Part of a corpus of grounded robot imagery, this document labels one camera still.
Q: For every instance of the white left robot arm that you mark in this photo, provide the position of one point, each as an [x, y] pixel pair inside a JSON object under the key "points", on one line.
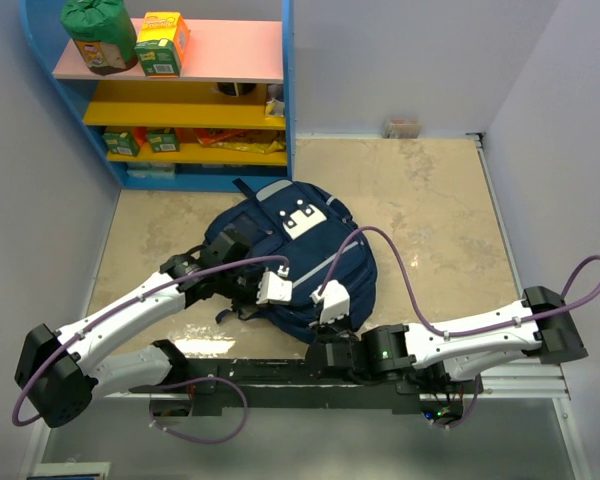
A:
{"points": [[60, 372]]}

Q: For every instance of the green chips canister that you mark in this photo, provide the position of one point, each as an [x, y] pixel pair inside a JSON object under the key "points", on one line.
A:
{"points": [[103, 33]]}

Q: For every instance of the orange yellow snack packets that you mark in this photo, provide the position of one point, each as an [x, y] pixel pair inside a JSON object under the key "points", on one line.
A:
{"points": [[241, 140]]}

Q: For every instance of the green box right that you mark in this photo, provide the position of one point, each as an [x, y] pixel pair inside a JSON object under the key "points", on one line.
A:
{"points": [[164, 140]]}

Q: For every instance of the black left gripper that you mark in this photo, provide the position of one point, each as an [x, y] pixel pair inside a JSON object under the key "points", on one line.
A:
{"points": [[251, 301]]}

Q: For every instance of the blue shelf unit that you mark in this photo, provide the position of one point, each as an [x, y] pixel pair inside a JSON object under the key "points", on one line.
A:
{"points": [[223, 85]]}

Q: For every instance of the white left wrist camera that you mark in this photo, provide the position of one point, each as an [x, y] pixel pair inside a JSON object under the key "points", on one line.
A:
{"points": [[274, 286]]}

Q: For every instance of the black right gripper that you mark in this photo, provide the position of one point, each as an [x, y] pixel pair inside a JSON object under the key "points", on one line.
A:
{"points": [[321, 329]]}

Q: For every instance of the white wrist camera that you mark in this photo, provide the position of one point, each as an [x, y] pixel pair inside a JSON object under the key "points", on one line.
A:
{"points": [[334, 302], [274, 286]]}

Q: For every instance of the aluminium rail frame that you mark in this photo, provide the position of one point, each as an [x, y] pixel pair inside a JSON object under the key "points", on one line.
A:
{"points": [[437, 200]]}

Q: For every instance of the navy blue backpack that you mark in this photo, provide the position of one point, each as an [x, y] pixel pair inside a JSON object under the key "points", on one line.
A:
{"points": [[300, 221]]}

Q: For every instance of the green box left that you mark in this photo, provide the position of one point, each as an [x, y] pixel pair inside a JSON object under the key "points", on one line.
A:
{"points": [[121, 143]]}

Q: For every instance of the yellow green carton box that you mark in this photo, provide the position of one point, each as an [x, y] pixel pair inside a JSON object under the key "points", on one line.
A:
{"points": [[161, 44]]}

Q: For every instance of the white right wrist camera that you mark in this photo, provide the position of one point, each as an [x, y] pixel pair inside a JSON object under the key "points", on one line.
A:
{"points": [[334, 302]]}

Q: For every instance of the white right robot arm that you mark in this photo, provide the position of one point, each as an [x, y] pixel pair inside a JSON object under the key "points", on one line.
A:
{"points": [[453, 352]]}

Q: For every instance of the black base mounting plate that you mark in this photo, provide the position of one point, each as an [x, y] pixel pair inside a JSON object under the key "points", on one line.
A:
{"points": [[286, 383]]}

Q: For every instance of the small brown box at wall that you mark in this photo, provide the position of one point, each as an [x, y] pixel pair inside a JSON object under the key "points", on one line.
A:
{"points": [[400, 128]]}

